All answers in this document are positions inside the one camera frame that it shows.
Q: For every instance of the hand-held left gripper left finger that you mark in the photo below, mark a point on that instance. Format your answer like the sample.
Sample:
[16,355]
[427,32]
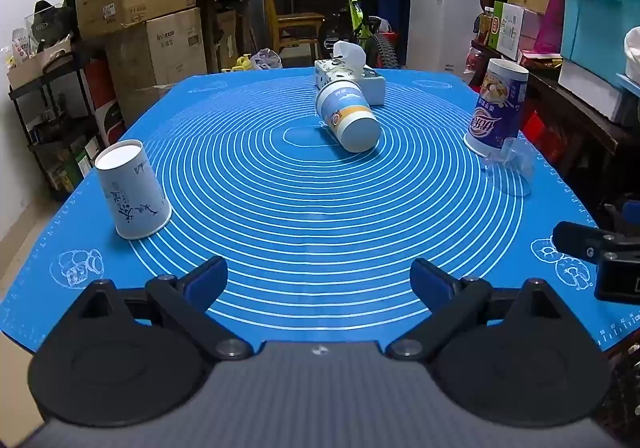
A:
[207,279]

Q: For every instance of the green and white carton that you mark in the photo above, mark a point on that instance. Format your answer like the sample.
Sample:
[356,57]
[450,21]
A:
[507,32]

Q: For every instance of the dark wooden side table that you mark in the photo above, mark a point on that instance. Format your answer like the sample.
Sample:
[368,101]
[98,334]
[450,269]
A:
[590,127]

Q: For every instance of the white tissue box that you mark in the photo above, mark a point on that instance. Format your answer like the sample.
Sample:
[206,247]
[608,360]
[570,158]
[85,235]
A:
[372,85]

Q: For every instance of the clear plastic cup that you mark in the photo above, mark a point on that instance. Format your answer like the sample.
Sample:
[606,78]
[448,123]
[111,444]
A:
[515,167]

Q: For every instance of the blue silicone baking mat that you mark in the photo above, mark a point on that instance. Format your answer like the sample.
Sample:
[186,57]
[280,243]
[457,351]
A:
[310,208]

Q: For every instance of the large closed cardboard box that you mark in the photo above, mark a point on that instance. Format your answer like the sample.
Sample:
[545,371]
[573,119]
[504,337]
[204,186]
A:
[160,47]

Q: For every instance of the black bag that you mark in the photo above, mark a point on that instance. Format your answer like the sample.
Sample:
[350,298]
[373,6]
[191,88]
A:
[52,22]

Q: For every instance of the purple printed paper cup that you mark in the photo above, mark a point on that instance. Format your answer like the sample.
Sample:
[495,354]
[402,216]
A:
[495,110]

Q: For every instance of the white ink-print paper cup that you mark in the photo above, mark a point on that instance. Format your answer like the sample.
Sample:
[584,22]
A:
[132,190]

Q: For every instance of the blue and white paper cup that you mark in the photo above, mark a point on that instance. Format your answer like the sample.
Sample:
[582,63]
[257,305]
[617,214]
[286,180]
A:
[347,115]

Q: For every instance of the wooden chair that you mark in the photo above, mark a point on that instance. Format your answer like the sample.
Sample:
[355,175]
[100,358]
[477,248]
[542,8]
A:
[295,22]

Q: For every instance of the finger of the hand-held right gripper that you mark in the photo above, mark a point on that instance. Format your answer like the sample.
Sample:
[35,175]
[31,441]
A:
[577,239]

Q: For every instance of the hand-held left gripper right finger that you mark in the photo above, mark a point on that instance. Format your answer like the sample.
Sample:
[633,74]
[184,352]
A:
[429,281]

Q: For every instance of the pink bag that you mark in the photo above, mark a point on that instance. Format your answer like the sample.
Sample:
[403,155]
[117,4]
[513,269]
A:
[550,20]

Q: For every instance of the black bicycle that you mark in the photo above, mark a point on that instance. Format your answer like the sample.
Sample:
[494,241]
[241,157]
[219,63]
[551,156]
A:
[360,12]

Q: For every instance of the drink bottle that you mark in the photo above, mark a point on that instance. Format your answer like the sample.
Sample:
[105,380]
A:
[485,25]

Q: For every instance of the small cardboard box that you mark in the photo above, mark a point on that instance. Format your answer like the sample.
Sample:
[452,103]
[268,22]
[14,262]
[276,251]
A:
[37,65]

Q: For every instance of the yellow toy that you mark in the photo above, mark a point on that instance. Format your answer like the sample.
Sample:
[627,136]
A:
[243,61]

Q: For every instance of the black metal shelf rack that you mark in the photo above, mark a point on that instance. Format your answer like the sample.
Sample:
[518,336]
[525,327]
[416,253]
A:
[55,127]

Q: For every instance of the teal plastic storage bin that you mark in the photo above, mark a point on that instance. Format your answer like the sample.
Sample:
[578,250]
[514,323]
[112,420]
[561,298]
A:
[597,22]

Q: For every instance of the white chest freezer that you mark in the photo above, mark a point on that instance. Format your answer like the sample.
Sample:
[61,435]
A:
[442,20]

